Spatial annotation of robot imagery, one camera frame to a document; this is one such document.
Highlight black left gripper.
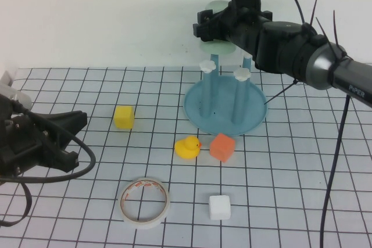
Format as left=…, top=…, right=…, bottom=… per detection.
left=0, top=96, right=88, bottom=178

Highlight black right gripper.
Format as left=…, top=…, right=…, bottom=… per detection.
left=192, top=2, right=273, bottom=46

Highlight pale green plastic cup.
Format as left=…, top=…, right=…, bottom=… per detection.
left=199, top=0, right=239, bottom=55

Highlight blue cup stand white caps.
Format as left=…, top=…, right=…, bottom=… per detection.
left=184, top=53, right=268, bottom=138

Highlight yellow foam cube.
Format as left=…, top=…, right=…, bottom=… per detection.
left=113, top=106, right=136, bottom=130

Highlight black zip tie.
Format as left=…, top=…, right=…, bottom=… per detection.
left=309, top=0, right=320, bottom=27
left=263, top=81, right=301, bottom=106
left=332, top=9, right=343, bottom=52
left=315, top=17, right=334, bottom=45

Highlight white adhesive tape roll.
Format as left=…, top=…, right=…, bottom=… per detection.
left=120, top=177, right=171, bottom=229

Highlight yellow rubber duck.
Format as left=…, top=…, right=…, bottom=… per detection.
left=174, top=136, right=202, bottom=161

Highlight orange foam cube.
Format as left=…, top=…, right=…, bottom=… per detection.
left=209, top=133, right=235, bottom=163

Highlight white black-grid tablecloth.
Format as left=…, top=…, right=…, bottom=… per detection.
left=0, top=64, right=372, bottom=248

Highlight white foam cube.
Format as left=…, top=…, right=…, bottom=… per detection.
left=208, top=194, right=232, bottom=221

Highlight thick black camera cable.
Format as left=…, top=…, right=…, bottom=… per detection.
left=0, top=105, right=97, bottom=184

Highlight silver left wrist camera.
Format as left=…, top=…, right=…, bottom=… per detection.
left=0, top=81, right=33, bottom=113

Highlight thin black cable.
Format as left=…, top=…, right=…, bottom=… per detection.
left=0, top=182, right=33, bottom=228

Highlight grey metal rail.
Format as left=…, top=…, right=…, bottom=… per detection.
left=0, top=69, right=15, bottom=88

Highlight dark blue cable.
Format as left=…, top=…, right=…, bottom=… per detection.
left=319, top=96, right=352, bottom=248

